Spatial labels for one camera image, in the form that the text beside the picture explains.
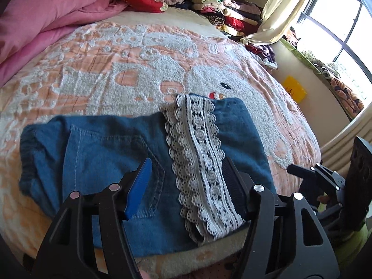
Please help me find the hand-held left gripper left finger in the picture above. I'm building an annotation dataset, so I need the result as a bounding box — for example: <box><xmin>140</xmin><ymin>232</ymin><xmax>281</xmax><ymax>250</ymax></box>
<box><xmin>32</xmin><ymin>157</ymin><xmax>153</xmax><ymax>279</ymax></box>

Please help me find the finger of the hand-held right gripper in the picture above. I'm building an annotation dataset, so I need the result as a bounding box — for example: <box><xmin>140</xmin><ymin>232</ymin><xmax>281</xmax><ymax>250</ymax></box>
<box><xmin>310</xmin><ymin>163</ymin><xmax>346</xmax><ymax>194</ymax></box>
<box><xmin>286</xmin><ymin>164</ymin><xmax>316</xmax><ymax>185</ymax></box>

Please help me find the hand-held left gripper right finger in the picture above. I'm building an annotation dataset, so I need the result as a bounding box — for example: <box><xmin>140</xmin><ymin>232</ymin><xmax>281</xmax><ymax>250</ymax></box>
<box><xmin>221</xmin><ymin>156</ymin><xmax>340</xmax><ymax>279</ymax></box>

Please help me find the blue denim pants lace trim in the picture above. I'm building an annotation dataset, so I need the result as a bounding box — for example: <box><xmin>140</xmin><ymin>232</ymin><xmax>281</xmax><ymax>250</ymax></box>
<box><xmin>19</xmin><ymin>93</ymin><xmax>276</xmax><ymax>258</ymax></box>

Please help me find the yellow-green cloth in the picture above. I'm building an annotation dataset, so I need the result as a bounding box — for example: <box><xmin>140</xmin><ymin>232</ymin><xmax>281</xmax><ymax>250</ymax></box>
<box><xmin>317</xmin><ymin>203</ymin><xmax>372</xmax><ymax>271</ymax></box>

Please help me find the pink dotted clothing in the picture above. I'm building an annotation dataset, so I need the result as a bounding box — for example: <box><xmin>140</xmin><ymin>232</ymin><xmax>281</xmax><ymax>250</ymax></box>
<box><xmin>200</xmin><ymin>254</ymin><xmax>245</xmax><ymax>279</ymax></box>

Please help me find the yellow board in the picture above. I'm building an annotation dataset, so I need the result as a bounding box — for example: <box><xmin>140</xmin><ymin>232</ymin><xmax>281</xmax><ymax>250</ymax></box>
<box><xmin>282</xmin><ymin>76</ymin><xmax>307</xmax><ymax>103</ymax></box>

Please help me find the orange and navy patterned cloth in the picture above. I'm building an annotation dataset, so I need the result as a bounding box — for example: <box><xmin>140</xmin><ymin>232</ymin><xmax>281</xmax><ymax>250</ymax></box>
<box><xmin>330</xmin><ymin>77</ymin><xmax>365</xmax><ymax>118</ymax></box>

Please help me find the green windowsill cloth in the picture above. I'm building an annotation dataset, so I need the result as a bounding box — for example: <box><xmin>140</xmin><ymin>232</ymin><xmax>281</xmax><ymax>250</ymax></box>
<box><xmin>280</xmin><ymin>36</ymin><xmax>340</xmax><ymax>79</ymax></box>

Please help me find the purple clothes pile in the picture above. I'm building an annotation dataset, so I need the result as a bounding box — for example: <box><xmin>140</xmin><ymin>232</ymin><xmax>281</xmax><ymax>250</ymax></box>
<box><xmin>246</xmin><ymin>43</ymin><xmax>278</xmax><ymax>70</ymax></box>

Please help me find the peach and white bedspread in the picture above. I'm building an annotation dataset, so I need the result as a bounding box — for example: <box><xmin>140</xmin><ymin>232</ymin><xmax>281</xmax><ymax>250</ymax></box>
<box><xmin>0</xmin><ymin>7</ymin><xmax>322</xmax><ymax>279</ymax></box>

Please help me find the window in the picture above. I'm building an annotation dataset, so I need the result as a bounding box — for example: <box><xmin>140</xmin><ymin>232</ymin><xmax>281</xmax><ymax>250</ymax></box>
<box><xmin>296</xmin><ymin>0</ymin><xmax>372</xmax><ymax>102</ymax></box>

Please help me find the cream curtain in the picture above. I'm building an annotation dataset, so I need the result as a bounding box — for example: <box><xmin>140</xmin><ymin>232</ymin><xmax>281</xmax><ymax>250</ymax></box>
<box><xmin>240</xmin><ymin>0</ymin><xmax>323</xmax><ymax>45</ymax></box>

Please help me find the stack of folded clothes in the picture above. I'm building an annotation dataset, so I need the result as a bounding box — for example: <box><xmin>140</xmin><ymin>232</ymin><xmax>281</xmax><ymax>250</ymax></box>
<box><xmin>170</xmin><ymin>0</ymin><xmax>263</xmax><ymax>40</ymax></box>

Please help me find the pink duvet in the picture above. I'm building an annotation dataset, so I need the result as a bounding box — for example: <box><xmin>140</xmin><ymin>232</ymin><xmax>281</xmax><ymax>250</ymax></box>
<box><xmin>0</xmin><ymin>0</ymin><xmax>130</xmax><ymax>79</ymax></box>

